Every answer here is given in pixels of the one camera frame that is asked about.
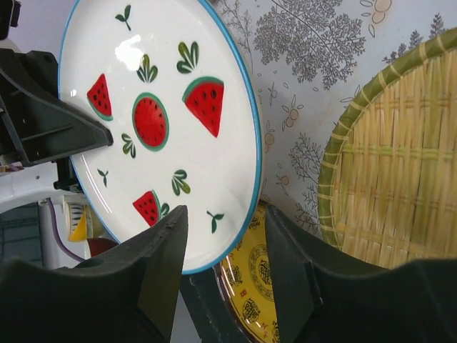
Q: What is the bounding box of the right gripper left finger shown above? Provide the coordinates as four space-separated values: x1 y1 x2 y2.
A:
1 205 188 342

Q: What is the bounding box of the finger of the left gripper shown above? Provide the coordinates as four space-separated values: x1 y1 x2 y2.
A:
1 49 114 166

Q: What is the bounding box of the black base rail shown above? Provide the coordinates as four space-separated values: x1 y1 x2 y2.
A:
180 266 256 343

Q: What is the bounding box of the watermelon pattern plate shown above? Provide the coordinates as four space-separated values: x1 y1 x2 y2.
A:
59 1 263 274

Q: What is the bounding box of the yellow brown patterned plate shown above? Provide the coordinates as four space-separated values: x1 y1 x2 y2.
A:
214 200 280 342

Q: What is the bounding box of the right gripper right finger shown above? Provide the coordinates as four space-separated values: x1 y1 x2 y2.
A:
265 206 456 342

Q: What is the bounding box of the floral patterned table mat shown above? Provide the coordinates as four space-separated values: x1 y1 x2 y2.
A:
213 1 456 234

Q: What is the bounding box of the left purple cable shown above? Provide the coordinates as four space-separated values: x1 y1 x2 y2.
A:
46 198 85 264

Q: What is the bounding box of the woven bamboo tray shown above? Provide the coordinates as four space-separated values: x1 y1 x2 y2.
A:
318 29 456 269

